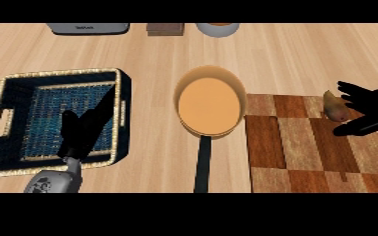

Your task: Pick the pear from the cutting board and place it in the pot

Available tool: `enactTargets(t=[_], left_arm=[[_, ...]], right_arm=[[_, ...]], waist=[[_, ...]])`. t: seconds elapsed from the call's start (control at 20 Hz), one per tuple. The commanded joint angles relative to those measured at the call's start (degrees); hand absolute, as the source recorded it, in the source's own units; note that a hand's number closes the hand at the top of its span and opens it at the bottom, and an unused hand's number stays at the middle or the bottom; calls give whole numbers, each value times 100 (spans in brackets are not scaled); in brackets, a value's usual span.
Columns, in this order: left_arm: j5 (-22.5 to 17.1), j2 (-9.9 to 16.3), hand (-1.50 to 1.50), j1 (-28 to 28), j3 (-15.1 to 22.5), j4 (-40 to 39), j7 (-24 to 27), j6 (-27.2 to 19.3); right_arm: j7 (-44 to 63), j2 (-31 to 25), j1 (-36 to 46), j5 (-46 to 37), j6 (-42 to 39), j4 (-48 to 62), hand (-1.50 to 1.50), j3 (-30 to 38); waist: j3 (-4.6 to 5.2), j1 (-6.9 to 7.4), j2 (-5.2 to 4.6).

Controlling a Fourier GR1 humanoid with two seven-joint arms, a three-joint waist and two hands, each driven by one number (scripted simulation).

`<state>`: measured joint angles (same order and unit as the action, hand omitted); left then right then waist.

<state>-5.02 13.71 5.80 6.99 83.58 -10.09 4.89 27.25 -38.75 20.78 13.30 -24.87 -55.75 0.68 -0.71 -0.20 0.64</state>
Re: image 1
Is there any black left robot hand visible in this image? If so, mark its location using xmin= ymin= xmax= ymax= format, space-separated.
xmin=55 ymin=84 xmax=117 ymax=163

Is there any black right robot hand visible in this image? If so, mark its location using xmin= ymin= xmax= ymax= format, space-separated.
xmin=332 ymin=80 xmax=378 ymax=137

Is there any yellow-green pear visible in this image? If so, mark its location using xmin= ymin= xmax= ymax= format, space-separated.
xmin=321 ymin=90 xmax=351 ymax=123

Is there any checkered wooden cutting board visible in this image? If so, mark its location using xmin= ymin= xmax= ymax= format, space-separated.
xmin=243 ymin=93 xmax=378 ymax=194

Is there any dark blue wicker basket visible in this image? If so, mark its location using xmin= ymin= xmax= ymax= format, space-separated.
xmin=0 ymin=67 xmax=132 ymax=177

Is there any pale grey toaster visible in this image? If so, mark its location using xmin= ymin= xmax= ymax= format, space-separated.
xmin=45 ymin=23 xmax=131 ymax=36

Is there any brown wooden block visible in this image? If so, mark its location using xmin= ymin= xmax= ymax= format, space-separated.
xmin=144 ymin=23 xmax=185 ymax=37

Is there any white bowl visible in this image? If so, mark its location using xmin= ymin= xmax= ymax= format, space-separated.
xmin=194 ymin=23 xmax=240 ymax=39

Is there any orange pot with black handle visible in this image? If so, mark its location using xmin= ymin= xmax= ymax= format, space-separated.
xmin=172 ymin=65 xmax=247 ymax=194

